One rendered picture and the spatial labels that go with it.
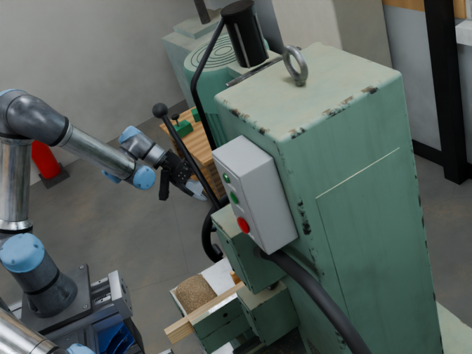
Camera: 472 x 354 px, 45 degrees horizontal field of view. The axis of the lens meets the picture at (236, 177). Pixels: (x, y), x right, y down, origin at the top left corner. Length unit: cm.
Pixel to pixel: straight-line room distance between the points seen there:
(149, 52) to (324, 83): 359
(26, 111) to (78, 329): 69
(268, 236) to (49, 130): 92
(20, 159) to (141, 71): 273
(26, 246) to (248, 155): 103
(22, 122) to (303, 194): 101
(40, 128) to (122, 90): 279
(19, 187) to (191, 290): 64
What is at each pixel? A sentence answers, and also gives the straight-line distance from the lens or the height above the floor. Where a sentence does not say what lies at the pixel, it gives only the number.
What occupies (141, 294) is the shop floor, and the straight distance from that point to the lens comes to 300.
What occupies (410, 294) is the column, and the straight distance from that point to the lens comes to 112.
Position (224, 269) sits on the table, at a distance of 155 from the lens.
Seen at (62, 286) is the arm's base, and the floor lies 87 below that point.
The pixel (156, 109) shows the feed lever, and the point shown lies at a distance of 126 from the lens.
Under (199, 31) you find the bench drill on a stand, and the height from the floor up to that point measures 74.
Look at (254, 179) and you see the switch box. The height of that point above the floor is 146.
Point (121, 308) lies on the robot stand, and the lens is 186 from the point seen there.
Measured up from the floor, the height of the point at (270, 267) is 119.
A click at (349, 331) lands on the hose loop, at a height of 125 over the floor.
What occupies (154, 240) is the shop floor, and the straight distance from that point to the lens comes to 328.
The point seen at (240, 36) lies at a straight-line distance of 99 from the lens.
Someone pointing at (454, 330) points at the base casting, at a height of 80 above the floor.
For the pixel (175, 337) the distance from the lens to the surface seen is 143.
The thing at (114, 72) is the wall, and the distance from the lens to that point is 436.
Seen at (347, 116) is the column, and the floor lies 150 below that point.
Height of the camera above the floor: 193
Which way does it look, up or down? 34 degrees down
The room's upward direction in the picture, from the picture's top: 21 degrees counter-clockwise
